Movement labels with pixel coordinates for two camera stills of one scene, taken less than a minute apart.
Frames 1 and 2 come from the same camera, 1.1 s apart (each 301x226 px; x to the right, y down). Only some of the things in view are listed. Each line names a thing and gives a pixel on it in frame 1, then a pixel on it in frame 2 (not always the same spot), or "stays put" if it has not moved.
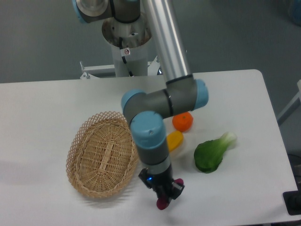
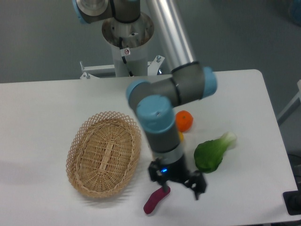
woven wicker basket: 102,156 stays put
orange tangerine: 183,122 stays put
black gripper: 162,183 -> 178,172
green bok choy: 208,155 stays put
